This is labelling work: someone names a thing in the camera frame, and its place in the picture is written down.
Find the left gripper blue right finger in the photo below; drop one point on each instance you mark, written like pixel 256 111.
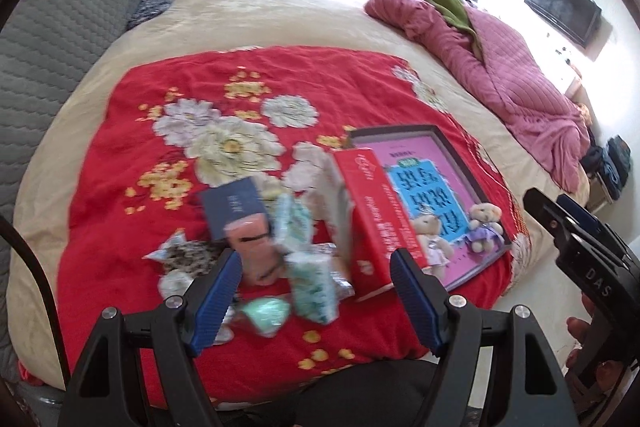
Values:
pixel 423 298

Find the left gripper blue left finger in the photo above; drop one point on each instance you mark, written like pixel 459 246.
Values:
pixel 210 297

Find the small teddy bear pink dress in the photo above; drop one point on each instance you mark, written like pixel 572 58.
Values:
pixel 437 250

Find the leopard print cloth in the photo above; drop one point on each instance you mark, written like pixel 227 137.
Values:
pixel 195 258

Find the mint green item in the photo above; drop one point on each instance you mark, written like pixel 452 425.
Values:
pixel 264 316

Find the cream teddy bear purple dress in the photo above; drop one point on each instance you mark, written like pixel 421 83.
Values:
pixel 485 234

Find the green white patterned tissue pack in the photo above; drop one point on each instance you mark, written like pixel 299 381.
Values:
pixel 312 288

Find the person's right hand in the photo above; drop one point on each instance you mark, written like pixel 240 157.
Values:
pixel 588 374

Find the shallow box tray pink book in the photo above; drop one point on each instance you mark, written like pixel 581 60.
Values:
pixel 429 175

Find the red tissue pack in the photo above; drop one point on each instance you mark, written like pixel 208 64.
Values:
pixel 365 219

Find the dark blue small box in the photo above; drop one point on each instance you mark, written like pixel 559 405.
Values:
pixel 228 203

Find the dark clothes on stool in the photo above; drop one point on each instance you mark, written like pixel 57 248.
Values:
pixel 611 164

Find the pink quilted comforter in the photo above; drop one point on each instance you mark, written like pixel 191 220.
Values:
pixel 508 82

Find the green blanket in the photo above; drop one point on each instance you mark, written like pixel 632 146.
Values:
pixel 454 12

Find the beige bed sheet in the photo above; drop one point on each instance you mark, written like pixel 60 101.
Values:
pixel 198 26

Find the grey quilted headboard cover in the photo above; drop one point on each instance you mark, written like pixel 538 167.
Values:
pixel 47 47

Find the wall mounted black television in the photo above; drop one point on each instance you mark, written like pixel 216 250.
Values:
pixel 578 20

